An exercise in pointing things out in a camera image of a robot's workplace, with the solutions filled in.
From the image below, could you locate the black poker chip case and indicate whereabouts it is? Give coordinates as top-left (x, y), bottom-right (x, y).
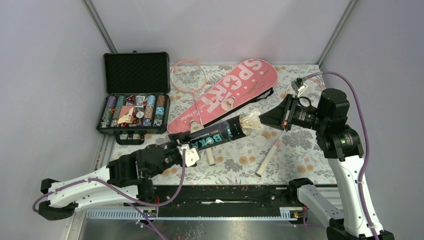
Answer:
top-left (96, 51), bottom-right (171, 145)

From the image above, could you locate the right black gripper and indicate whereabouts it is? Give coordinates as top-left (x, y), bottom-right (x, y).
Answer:
top-left (255, 93), bottom-right (328, 131)

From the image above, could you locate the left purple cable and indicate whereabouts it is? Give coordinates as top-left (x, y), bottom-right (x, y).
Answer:
top-left (32, 149), bottom-right (188, 240)

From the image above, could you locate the black shuttlecock tube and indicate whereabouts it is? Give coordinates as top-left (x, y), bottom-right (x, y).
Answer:
top-left (181, 115), bottom-right (252, 150)

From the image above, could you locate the left pink badminton racket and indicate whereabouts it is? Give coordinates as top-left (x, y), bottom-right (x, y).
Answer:
top-left (170, 59), bottom-right (217, 167)

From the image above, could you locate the shuttlecock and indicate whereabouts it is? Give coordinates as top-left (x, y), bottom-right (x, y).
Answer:
top-left (220, 97), bottom-right (235, 112)
top-left (190, 120), bottom-right (204, 133)
top-left (239, 110), bottom-right (263, 129)

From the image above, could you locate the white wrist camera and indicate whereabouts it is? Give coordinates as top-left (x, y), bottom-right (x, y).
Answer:
top-left (291, 77), bottom-right (308, 97)
top-left (178, 146), bottom-right (201, 167)

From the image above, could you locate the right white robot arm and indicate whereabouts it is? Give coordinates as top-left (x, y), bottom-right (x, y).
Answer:
top-left (259, 88), bottom-right (394, 240)

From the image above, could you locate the right pink badminton racket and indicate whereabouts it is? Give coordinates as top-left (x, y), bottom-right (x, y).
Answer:
top-left (255, 76), bottom-right (326, 178)

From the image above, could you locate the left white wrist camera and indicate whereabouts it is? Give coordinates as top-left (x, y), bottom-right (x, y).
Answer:
top-left (178, 146), bottom-right (201, 167)

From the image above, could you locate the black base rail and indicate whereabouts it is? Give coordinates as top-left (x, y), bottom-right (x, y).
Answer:
top-left (124, 183), bottom-right (339, 218)

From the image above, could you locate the pink badminton racket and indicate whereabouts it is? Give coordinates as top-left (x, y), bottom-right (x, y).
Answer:
top-left (170, 59), bottom-right (217, 167)
top-left (255, 76), bottom-right (326, 178)

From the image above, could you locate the pink racket cover bag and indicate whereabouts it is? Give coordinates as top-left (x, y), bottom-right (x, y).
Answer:
top-left (167, 58), bottom-right (278, 134)

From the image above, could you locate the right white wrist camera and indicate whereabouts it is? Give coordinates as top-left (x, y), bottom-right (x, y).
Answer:
top-left (291, 77), bottom-right (308, 97)

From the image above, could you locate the playing card box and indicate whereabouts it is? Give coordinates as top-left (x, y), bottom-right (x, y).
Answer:
top-left (117, 105), bottom-right (135, 126)

